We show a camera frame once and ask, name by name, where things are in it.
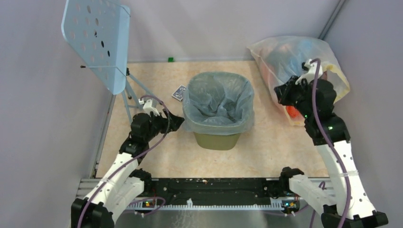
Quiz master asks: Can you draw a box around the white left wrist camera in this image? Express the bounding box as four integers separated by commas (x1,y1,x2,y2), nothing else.
138,98,161,117

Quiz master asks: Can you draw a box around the large translucent bag of trash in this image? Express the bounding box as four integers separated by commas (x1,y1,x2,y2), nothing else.
248,36,350,126

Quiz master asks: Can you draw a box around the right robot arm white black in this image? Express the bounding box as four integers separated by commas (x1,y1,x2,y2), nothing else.
274,76,389,228

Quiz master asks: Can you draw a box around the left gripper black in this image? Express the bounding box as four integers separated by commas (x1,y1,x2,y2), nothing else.
144,108,184,142

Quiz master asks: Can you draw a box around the light blue music stand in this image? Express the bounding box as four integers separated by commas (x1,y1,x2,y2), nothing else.
61,0,152,121

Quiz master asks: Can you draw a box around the green mesh trash bin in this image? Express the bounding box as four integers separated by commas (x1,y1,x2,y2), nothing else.
193,133,241,151

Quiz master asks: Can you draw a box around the blue playing card box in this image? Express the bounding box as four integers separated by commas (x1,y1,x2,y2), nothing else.
172,85,186,102

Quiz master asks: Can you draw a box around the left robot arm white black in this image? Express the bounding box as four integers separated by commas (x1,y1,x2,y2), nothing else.
70,109,184,228

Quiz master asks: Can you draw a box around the white toothed rack strip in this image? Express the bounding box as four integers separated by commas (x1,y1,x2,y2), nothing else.
125,199,284,211

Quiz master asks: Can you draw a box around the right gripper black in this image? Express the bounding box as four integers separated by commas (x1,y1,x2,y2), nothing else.
273,75,312,118

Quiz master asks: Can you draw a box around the blue plastic trash bag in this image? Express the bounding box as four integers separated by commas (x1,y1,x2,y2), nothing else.
182,71,255,135

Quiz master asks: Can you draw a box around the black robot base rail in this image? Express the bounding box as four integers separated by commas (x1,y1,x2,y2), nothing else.
143,178,311,207

